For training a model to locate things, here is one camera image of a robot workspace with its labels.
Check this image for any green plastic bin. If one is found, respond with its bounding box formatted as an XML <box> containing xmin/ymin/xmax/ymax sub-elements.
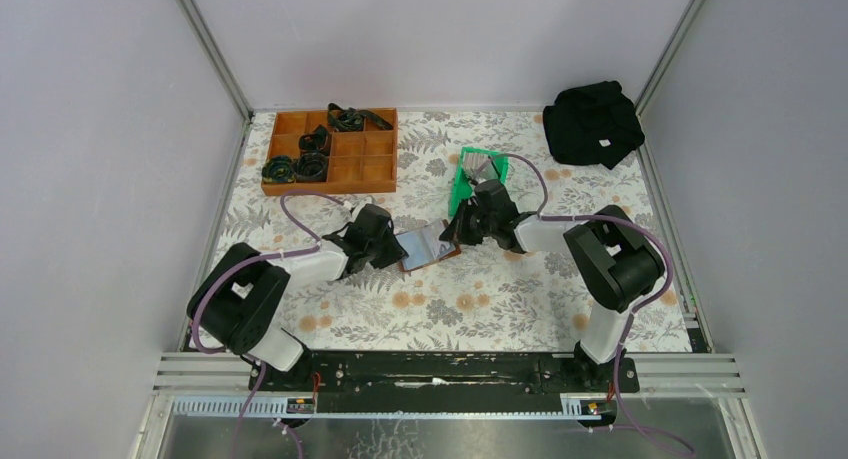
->
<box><xmin>448</xmin><ymin>146</ymin><xmax>509</xmax><ymax>218</ymax></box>

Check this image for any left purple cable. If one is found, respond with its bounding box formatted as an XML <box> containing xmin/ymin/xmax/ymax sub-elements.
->
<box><xmin>190</xmin><ymin>190</ymin><xmax>352</xmax><ymax>459</ymax></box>

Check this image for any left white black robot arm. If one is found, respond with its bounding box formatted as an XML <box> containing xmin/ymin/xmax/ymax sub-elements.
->
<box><xmin>186</xmin><ymin>203</ymin><xmax>407</xmax><ymax>390</ymax></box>

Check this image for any black cloth bundle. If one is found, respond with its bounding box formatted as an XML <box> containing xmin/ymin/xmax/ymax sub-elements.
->
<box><xmin>542</xmin><ymin>81</ymin><xmax>645</xmax><ymax>170</ymax></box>

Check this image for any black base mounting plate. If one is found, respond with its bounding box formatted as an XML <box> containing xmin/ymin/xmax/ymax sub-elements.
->
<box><xmin>249</xmin><ymin>349</ymin><xmax>639</xmax><ymax>394</ymax></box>

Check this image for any rolled belt lower left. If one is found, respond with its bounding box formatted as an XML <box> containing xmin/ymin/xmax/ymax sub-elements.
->
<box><xmin>261</xmin><ymin>155</ymin><xmax>297</xmax><ymax>184</ymax></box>

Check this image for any rolled belt lower right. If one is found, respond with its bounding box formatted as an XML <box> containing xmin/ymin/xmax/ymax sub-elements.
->
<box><xmin>293</xmin><ymin>153</ymin><xmax>329</xmax><ymax>183</ymax></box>

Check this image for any brown leather card holder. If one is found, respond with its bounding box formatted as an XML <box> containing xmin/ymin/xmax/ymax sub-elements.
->
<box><xmin>396</xmin><ymin>220</ymin><xmax>461</xmax><ymax>273</ymax></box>

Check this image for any stack of credit cards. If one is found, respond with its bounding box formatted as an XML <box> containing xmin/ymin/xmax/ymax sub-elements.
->
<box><xmin>461</xmin><ymin>152</ymin><xmax>500</xmax><ymax>186</ymax></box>

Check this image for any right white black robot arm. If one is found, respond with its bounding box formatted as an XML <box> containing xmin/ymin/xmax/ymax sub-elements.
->
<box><xmin>440</xmin><ymin>180</ymin><xmax>671</xmax><ymax>391</ymax></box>

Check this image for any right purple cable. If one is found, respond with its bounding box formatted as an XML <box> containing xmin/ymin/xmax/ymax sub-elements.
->
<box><xmin>493</xmin><ymin>152</ymin><xmax>697</xmax><ymax>454</ymax></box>

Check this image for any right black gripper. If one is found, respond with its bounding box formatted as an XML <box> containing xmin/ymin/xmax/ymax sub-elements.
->
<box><xmin>440</xmin><ymin>199</ymin><xmax>497</xmax><ymax>247</ymax></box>

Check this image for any purple cable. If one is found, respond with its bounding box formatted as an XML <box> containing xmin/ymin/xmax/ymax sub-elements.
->
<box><xmin>493</xmin><ymin>152</ymin><xmax>697</xmax><ymax>454</ymax></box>
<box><xmin>190</xmin><ymin>190</ymin><xmax>352</xmax><ymax>459</ymax></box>

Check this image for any rolled belt middle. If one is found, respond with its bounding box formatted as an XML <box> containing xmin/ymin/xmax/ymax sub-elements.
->
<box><xmin>298</xmin><ymin>125</ymin><xmax>332</xmax><ymax>156</ymax></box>

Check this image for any wooden compartment tray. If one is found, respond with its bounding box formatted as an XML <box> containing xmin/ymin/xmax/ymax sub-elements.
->
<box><xmin>259</xmin><ymin>108</ymin><xmax>398</xmax><ymax>196</ymax></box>

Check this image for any rolled belt top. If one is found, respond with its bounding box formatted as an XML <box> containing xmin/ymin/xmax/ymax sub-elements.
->
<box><xmin>327</xmin><ymin>103</ymin><xmax>394</xmax><ymax>132</ymax></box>

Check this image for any rolled belt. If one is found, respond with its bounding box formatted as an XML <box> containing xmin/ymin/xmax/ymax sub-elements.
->
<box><xmin>261</xmin><ymin>155</ymin><xmax>297</xmax><ymax>184</ymax></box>
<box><xmin>327</xmin><ymin>103</ymin><xmax>394</xmax><ymax>132</ymax></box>
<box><xmin>293</xmin><ymin>153</ymin><xmax>329</xmax><ymax>183</ymax></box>
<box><xmin>298</xmin><ymin>125</ymin><xmax>332</xmax><ymax>156</ymax></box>

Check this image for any floral patterned table mat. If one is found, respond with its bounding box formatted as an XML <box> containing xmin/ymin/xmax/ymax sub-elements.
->
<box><xmin>217</xmin><ymin>112</ymin><xmax>657</xmax><ymax>351</ymax></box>

